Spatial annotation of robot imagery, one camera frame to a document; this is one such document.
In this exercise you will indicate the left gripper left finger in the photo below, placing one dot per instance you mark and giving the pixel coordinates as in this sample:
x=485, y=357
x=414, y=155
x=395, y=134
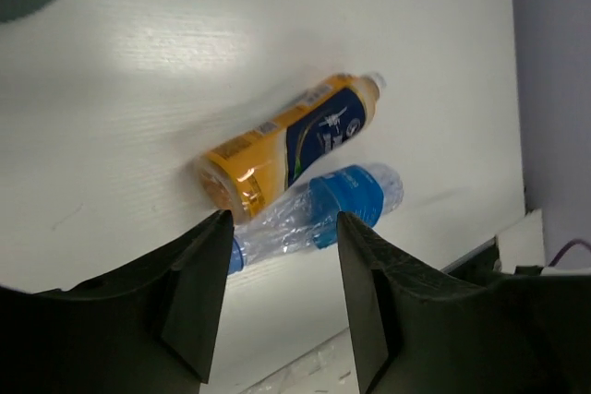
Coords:
x=149, y=326

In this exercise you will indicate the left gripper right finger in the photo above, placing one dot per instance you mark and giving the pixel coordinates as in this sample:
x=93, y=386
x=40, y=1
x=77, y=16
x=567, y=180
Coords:
x=416, y=329

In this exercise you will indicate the blue label water bottle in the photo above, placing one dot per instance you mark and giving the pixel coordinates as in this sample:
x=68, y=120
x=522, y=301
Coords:
x=307, y=216

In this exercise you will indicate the orange drink bottle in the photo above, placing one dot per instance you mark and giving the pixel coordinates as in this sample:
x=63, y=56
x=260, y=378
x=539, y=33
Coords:
x=248, y=173

